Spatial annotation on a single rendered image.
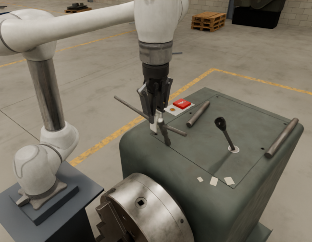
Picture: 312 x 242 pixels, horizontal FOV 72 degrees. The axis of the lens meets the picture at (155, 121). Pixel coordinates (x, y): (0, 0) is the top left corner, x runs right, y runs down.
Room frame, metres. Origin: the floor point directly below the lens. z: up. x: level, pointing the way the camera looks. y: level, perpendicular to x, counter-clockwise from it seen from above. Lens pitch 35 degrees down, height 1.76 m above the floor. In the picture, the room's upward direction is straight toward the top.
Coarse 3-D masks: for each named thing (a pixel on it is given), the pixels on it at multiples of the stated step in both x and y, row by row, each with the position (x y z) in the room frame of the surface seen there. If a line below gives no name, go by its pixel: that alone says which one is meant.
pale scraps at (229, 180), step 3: (213, 177) 0.42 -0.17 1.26; (228, 177) 0.42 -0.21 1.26; (201, 180) 0.41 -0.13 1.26; (213, 180) 0.41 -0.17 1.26; (216, 180) 0.41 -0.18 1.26; (225, 180) 0.41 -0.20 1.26; (228, 180) 0.41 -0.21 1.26; (231, 180) 0.41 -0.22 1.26; (210, 183) 0.40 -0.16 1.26; (213, 183) 0.40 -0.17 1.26; (216, 183) 0.40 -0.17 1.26; (228, 183) 0.40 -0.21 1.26; (231, 183) 0.40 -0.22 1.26; (234, 183) 0.40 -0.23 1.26
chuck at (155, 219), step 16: (128, 192) 0.39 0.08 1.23; (144, 192) 0.38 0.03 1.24; (128, 208) 0.33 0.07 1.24; (144, 208) 0.33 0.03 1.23; (160, 208) 0.34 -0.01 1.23; (128, 224) 0.32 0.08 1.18; (144, 224) 0.30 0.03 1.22; (160, 224) 0.30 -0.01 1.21; (176, 224) 0.31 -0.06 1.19; (144, 240) 0.27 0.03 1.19; (160, 240) 0.27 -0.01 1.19; (176, 240) 0.28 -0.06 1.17
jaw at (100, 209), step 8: (112, 192) 0.41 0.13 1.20; (96, 208) 0.37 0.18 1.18; (104, 208) 0.36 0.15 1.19; (112, 208) 0.37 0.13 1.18; (104, 216) 0.35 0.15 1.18; (112, 216) 0.35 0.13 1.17; (104, 224) 0.33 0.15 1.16; (112, 224) 0.34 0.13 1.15; (120, 224) 0.34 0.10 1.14; (104, 232) 0.31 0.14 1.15; (112, 232) 0.32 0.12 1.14; (120, 232) 0.33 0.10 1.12; (96, 240) 0.30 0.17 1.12; (104, 240) 0.30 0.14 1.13; (112, 240) 0.31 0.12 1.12
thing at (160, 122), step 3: (159, 120) 0.56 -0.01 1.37; (162, 120) 0.55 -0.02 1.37; (159, 123) 0.55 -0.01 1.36; (162, 123) 0.55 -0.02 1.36; (159, 126) 0.55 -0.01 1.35; (162, 129) 0.55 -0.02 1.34; (165, 129) 0.55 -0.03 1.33; (162, 132) 0.55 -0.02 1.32; (165, 132) 0.55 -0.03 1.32; (165, 135) 0.56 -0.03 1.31; (165, 138) 0.56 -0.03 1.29; (168, 138) 0.56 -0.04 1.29; (165, 141) 0.56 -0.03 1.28; (168, 141) 0.56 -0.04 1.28; (168, 144) 0.56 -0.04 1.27
